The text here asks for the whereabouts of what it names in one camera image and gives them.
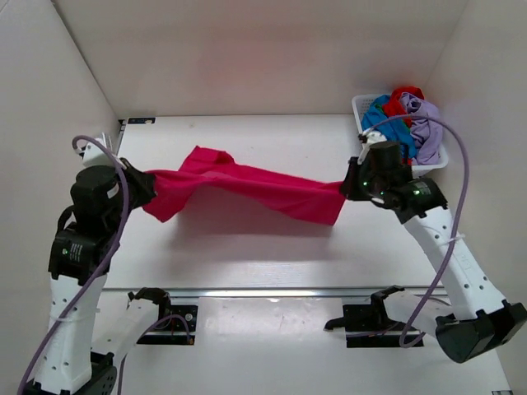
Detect crimson red t-shirt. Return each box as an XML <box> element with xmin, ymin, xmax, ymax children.
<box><xmin>143</xmin><ymin>146</ymin><xmax>345</xmax><ymax>225</ymax></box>

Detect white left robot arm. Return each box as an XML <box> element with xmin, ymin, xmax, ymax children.
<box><xmin>17</xmin><ymin>158</ymin><xmax>172</xmax><ymax>394</ymax></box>

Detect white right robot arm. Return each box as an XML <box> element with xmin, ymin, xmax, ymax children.
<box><xmin>340</xmin><ymin>142</ymin><xmax>526</xmax><ymax>363</ymax></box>

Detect blue t-shirt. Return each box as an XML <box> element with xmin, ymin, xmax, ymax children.
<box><xmin>361</xmin><ymin>95</ymin><xmax>417</xmax><ymax>159</ymax></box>

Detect lavender t-shirt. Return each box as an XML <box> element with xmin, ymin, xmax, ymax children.
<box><xmin>401</xmin><ymin>93</ymin><xmax>443</xmax><ymax>165</ymax></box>

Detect red t-shirt in basket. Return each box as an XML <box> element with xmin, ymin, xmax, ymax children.
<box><xmin>382</xmin><ymin>86</ymin><xmax>424</xmax><ymax>117</ymax></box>

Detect white plastic laundry basket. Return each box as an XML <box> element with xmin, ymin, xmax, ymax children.
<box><xmin>352</xmin><ymin>86</ymin><xmax>449</xmax><ymax>177</ymax></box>

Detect dark label sticker on table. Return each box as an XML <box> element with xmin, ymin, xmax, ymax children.
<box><xmin>127</xmin><ymin>117</ymin><xmax>156</xmax><ymax>125</ymax></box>

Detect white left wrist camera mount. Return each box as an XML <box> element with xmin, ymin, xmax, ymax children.
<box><xmin>75</xmin><ymin>139</ymin><xmax>115</xmax><ymax>168</ymax></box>

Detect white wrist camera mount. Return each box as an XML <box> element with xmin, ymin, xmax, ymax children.
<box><xmin>357</xmin><ymin>128</ymin><xmax>387</xmax><ymax>165</ymax></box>
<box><xmin>75</xmin><ymin>139</ymin><xmax>115</xmax><ymax>168</ymax></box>

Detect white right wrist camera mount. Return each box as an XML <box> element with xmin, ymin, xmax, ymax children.
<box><xmin>357</xmin><ymin>128</ymin><xmax>387</xmax><ymax>165</ymax></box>

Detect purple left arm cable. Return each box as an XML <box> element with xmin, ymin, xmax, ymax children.
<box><xmin>16</xmin><ymin>135</ymin><xmax>194</xmax><ymax>395</ymax></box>

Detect aluminium left side rail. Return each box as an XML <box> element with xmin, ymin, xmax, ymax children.
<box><xmin>110</xmin><ymin>118</ymin><xmax>128</xmax><ymax>155</ymax></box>

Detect aluminium table edge rail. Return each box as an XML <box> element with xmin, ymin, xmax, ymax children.
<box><xmin>100</xmin><ymin>286</ymin><xmax>450</xmax><ymax>300</ymax></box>

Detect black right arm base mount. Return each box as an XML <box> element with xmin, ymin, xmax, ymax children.
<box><xmin>324</xmin><ymin>286</ymin><xmax>405</xmax><ymax>349</ymax></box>

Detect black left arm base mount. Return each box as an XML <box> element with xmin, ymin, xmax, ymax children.
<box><xmin>138</xmin><ymin>295</ymin><xmax>198</xmax><ymax>346</ymax></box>

